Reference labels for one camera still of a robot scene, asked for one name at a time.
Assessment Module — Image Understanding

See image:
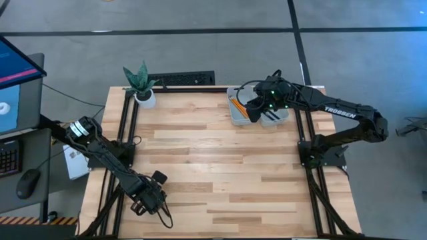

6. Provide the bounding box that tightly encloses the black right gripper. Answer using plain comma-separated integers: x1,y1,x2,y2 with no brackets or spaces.
246,77,291,123

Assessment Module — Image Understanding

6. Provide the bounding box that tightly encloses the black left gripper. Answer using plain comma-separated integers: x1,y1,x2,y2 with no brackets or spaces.
129,176,167,217

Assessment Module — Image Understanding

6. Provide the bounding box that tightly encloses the yellow pencil with eraser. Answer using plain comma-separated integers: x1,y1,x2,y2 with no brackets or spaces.
229,97,247,119
232,95,250,118
230,96,249,119

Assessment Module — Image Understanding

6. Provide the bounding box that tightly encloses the grey plastic bin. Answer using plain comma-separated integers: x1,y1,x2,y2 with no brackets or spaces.
257,99,291,128
226,85,258,127

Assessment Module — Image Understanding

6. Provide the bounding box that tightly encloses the black perforated panel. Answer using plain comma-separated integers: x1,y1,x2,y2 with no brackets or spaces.
147,70,217,87

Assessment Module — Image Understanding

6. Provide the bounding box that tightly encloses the white box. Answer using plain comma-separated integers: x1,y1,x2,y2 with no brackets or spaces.
62,144,91,181

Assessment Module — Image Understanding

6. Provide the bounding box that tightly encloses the white plant pot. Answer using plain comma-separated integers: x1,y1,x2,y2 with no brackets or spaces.
133,88,157,110

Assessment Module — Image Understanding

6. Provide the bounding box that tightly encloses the black computer mouse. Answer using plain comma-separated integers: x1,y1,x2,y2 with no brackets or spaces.
15,168,42,201

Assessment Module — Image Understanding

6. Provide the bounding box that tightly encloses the green snake plant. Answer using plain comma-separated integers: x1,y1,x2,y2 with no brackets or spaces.
121,59,161,101

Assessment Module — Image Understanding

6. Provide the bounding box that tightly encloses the black support bar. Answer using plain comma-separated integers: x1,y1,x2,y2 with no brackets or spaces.
37,113,71,141

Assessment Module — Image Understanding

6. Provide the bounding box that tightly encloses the grey desk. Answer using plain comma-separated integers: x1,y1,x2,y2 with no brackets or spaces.
0,128,53,215

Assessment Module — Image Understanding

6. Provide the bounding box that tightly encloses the black keyboard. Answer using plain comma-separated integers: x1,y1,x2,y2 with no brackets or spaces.
0,139,23,178

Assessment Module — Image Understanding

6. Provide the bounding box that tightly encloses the grey framed computer screen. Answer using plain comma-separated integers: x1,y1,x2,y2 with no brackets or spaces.
0,52,45,136

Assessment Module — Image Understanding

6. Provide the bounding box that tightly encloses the black floor stand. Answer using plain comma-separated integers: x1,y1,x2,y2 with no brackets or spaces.
395,115,427,137

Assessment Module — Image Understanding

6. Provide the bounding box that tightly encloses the tilted computer monitor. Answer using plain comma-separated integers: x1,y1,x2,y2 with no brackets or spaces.
0,35,48,91

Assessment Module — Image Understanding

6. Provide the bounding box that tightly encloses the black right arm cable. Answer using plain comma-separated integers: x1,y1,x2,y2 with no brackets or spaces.
234,69,301,113

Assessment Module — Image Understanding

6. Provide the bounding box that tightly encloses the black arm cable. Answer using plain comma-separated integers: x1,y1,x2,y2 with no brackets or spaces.
234,69,301,113
155,199,175,230

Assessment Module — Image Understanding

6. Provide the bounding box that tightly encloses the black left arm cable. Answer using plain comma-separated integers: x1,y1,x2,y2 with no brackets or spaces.
155,199,175,230

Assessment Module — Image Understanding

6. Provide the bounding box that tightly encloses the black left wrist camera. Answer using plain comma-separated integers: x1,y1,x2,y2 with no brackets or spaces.
152,170,169,185

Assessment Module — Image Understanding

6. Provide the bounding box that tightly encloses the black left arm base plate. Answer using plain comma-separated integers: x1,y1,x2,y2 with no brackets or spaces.
87,139,137,170

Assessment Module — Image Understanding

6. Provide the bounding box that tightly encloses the black table frame rail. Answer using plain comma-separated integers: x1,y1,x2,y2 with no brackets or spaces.
123,86,232,94

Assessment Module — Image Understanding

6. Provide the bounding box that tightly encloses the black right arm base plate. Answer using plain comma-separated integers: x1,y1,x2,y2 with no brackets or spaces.
298,139,348,168

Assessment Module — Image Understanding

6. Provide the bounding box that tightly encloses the black floor cable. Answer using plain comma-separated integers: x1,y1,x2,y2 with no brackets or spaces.
42,83,107,108

